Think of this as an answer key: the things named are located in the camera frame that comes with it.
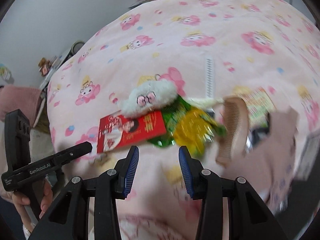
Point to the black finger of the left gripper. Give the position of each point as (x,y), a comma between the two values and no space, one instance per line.
(61,158)

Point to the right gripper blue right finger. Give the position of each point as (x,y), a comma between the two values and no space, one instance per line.
(191,169)

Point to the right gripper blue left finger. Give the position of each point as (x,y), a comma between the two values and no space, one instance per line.
(126,170)

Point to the red packet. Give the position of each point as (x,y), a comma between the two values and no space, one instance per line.
(116,131)

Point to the green yellow snack bag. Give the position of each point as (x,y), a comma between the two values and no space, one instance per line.
(189,126)

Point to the person left hand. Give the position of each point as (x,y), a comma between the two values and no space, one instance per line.
(20,201)

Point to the white pink kitty blanket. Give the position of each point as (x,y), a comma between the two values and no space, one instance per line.
(163,226)

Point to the beige pink garment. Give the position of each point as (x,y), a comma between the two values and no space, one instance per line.
(269,166)

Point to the wooden comb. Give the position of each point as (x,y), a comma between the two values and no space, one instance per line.
(236,121)

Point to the orange green leaflet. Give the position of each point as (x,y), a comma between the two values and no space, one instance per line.
(259,105)

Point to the black storage box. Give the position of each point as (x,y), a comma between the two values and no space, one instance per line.
(302,203)

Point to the pink cartoon bed sheet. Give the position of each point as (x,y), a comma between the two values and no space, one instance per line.
(254,43)

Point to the white plush keychain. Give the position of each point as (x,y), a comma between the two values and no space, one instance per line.
(149,96)

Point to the small black frame box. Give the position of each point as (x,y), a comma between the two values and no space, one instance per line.
(258,133)

